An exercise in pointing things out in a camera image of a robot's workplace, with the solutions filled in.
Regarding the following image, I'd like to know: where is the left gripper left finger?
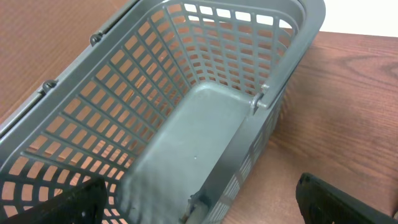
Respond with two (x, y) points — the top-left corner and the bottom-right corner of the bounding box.
(2, 177), (107, 224)

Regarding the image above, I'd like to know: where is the grey plastic mesh basket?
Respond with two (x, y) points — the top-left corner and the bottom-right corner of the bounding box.
(1, 0), (326, 223)

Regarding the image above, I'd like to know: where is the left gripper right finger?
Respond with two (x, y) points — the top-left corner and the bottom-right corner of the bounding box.
(295, 172), (397, 224)

